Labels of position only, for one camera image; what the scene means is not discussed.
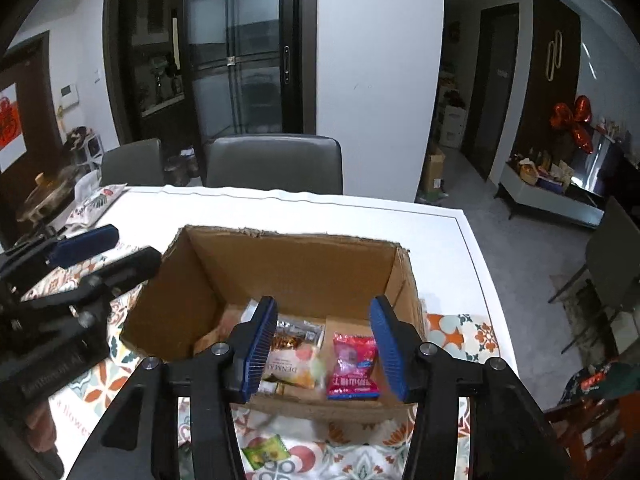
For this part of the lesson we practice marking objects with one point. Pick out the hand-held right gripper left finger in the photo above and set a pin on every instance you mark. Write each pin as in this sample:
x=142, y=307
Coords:
x=257, y=350

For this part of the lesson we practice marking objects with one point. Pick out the red snack packet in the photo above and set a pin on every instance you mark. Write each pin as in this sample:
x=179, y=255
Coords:
x=352, y=367

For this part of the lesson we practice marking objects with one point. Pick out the glass sliding door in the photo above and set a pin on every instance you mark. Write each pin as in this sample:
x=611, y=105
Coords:
x=235, y=60

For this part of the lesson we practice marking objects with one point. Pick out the red wooden chair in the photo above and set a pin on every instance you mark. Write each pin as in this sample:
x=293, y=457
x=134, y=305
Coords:
x=595, y=435

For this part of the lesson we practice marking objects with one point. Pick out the white wall intercom panel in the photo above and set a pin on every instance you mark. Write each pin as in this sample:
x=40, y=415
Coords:
x=70, y=94

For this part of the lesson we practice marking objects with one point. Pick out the white patterned snack bag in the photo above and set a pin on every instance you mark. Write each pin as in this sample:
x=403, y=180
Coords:
x=95, y=204

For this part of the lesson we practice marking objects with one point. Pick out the dark dining chair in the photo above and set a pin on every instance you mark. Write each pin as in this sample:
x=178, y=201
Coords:
x=615, y=260

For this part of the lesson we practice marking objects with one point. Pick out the person's left hand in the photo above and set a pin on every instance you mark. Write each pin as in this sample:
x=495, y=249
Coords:
x=42, y=427

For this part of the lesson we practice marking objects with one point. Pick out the patterned tile table runner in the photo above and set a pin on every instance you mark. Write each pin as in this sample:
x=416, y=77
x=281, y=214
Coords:
x=350, y=452

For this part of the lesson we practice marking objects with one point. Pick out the white low cabinet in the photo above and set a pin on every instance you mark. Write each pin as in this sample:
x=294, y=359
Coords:
x=545, y=200

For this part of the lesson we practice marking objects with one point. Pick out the white loop wall ornament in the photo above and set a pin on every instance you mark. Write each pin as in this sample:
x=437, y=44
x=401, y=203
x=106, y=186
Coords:
x=554, y=55

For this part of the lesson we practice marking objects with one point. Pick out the white hallway box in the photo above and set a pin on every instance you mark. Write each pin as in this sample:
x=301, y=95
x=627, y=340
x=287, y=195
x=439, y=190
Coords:
x=454, y=127

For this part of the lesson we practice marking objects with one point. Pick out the narrow grey dining chair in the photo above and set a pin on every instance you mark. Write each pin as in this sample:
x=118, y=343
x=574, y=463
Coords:
x=132, y=162

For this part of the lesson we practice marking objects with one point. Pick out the brown hallway cardboard box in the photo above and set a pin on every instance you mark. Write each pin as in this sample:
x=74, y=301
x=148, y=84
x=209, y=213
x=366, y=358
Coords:
x=435, y=170

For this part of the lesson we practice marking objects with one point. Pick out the dark green cloth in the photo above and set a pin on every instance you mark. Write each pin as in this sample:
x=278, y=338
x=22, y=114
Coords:
x=615, y=377

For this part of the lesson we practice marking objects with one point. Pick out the wide grey dining chair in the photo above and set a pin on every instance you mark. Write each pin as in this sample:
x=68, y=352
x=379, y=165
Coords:
x=275, y=165

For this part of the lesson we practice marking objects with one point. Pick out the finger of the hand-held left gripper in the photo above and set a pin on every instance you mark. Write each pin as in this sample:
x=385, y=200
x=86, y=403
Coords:
x=82, y=247
x=127, y=270

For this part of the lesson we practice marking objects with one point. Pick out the silver snack packet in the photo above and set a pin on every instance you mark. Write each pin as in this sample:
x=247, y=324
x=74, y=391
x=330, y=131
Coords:
x=302, y=329

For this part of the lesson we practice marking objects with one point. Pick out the metal hot pot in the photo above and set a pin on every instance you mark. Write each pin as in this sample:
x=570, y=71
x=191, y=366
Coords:
x=47, y=195

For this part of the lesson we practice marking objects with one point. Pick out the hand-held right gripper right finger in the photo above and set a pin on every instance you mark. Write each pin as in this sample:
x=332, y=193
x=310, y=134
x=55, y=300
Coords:
x=392, y=350

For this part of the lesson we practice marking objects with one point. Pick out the red wall poster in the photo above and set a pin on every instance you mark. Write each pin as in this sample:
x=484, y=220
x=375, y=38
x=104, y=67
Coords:
x=10, y=117

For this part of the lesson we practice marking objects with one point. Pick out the red foil balloons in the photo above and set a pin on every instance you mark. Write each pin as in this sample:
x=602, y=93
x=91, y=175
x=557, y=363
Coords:
x=575, y=120

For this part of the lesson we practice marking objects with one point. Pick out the small green snack packet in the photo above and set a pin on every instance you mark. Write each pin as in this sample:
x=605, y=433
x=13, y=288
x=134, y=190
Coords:
x=267, y=452

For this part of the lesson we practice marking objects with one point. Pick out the white yellow snack packet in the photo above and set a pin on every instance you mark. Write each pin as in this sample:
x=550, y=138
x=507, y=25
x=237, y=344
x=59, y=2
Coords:
x=295, y=367

